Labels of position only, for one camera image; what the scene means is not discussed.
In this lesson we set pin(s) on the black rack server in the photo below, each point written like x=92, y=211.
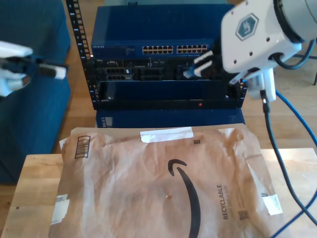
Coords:
x=171, y=63

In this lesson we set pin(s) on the black rack drawer unit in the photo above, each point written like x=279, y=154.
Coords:
x=161, y=90

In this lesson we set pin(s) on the blue sofa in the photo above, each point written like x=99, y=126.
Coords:
x=32, y=124

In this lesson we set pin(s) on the dark blue base box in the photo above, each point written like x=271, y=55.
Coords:
x=173, y=119

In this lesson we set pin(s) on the brown paper mailer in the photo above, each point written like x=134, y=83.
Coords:
x=123, y=210

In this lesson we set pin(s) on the black rack frame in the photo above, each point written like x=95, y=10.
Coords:
x=75, y=24

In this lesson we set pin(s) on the blue network switch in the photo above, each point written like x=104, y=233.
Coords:
x=148, y=24

